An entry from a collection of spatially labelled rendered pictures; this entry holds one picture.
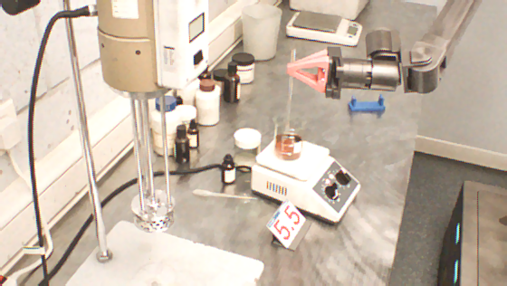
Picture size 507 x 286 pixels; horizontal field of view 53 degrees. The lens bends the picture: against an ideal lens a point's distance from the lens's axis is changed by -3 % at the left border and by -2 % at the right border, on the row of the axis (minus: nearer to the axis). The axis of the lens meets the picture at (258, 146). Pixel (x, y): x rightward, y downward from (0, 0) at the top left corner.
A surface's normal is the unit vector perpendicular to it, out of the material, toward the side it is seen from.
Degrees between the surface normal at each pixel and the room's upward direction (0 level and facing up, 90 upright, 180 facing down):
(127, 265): 1
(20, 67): 90
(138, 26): 90
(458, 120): 90
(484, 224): 0
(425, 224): 0
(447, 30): 22
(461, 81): 90
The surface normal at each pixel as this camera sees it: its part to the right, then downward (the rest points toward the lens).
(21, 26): 0.94, 0.22
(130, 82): -0.12, 0.55
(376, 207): 0.05, -0.83
